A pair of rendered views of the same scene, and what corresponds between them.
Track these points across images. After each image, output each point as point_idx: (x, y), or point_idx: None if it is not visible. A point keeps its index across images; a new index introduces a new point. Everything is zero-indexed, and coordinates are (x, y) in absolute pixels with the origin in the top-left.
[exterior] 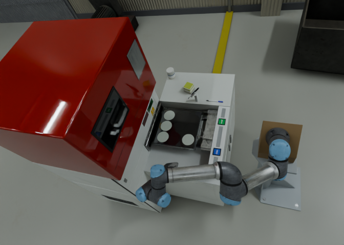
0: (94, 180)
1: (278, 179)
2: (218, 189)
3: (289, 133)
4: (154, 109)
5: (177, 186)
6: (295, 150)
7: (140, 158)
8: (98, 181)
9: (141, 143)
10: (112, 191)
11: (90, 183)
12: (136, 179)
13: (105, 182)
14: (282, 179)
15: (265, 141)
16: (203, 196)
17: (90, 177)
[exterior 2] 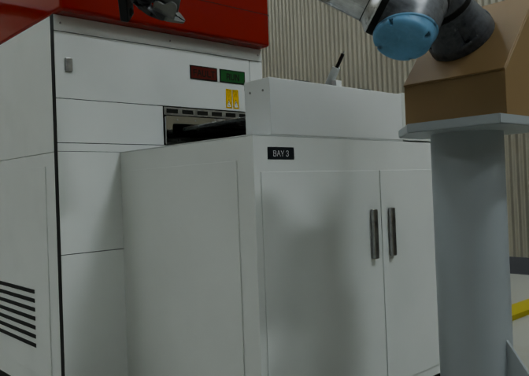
0: (22, 86)
1: (390, 16)
2: (249, 185)
3: (497, 18)
4: (239, 105)
5: (164, 245)
6: (504, 49)
7: (135, 108)
8: (27, 79)
9: (159, 87)
10: (24, 182)
11: (8, 142)
12: (90, 125)
13: (34, 77)
14: (405, 18)
15: (428, 56)
16: (212, 318)
17: (23, 60)
